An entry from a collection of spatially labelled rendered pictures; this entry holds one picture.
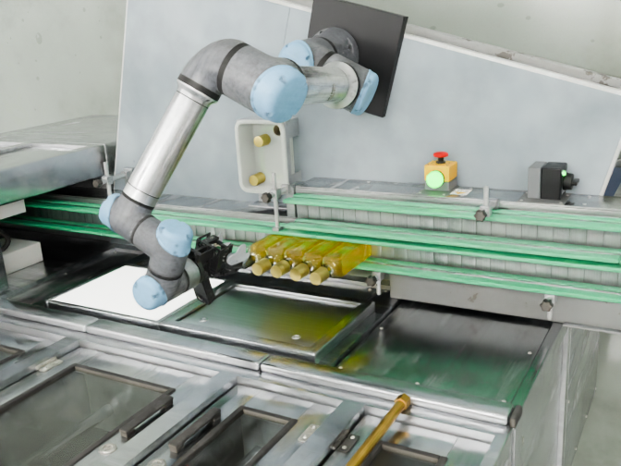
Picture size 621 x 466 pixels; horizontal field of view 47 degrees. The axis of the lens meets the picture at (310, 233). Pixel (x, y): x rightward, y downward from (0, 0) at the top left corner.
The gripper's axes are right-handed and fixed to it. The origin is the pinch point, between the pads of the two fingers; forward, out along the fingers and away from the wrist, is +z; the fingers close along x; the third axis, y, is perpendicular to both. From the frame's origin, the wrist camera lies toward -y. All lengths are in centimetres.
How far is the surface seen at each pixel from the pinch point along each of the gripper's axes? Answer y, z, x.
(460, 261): 8, 34, -48
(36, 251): -49, 20, 89
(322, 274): 1.5, 6.8, -21.3
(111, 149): -17, 50, 87
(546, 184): 35, 38, -60
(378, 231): 8.7, 27.9, -25.4
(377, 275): -1.7, 24.3, -29.9
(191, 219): -14.2, 27.5, 33.1
